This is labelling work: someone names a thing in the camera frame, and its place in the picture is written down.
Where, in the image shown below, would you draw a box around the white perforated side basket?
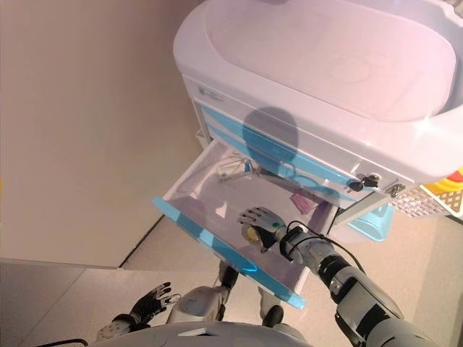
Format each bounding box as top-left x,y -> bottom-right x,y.
394,184 -> 463,220

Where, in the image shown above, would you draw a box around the yellow sharps container red lid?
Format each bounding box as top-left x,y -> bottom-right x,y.
422,168 -> 463,196

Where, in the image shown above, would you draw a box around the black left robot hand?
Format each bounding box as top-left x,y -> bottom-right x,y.
129,281 -> 182,328

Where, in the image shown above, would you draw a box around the white medical cart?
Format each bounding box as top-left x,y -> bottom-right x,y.
172,0 -> 463,294

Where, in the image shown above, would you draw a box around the silver right robot leg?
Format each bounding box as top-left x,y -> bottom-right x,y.
258,285 -> 285,328

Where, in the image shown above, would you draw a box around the silver left robot leg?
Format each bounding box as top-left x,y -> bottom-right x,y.
168,263 -> 239,326

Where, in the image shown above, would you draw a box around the cart label sticker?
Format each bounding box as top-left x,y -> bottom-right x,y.
197,85 -> 225,102

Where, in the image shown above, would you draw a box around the deep blue-front cart drawer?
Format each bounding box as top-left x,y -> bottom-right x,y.
151,139 -> 343,311

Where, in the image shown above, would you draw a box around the black cart keys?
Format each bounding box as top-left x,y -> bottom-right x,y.
347,172 -> 381,192

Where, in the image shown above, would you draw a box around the shallow blue striped drawer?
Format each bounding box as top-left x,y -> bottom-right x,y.
191,99 -> 391,189
202,124 -> 362,210

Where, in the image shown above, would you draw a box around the purple medicine box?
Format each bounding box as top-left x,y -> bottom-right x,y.
291,193 -> 314,214

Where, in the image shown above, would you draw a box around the amber medicine bottle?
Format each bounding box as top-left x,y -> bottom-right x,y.
242,226 -> 261,244

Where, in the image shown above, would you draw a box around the clear tubing package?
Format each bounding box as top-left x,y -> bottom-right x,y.
218,162 -> 250,182

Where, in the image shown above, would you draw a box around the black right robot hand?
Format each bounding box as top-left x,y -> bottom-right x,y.
237,206 -> 286,254

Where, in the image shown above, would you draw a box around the light blue waste bin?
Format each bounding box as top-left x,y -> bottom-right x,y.
347,205 -> 395,243

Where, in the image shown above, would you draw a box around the silver robot leg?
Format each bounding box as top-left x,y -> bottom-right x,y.
258,285 -> 285,328
168,263 -> 239,326

